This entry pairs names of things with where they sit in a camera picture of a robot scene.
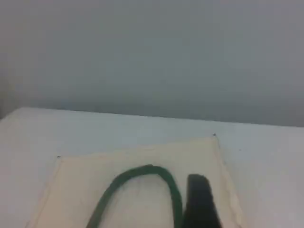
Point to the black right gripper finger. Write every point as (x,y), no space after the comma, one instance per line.
(199,204)

